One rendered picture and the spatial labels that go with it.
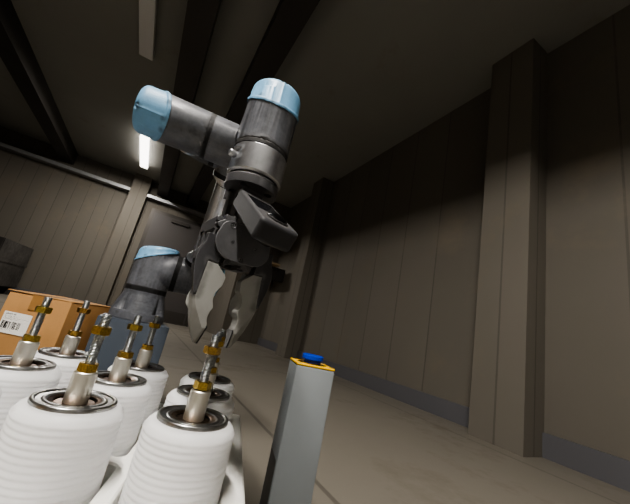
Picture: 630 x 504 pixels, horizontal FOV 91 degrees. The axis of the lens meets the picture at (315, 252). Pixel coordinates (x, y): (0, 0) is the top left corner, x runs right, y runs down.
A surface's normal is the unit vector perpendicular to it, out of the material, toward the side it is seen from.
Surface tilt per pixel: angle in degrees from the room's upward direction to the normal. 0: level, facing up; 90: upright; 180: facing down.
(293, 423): 90
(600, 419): 90
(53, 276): 90
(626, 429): 90
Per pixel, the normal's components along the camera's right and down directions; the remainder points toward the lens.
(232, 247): 0.61, -0.08
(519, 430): -0.85, -0.30
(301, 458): 0.25, -0.20
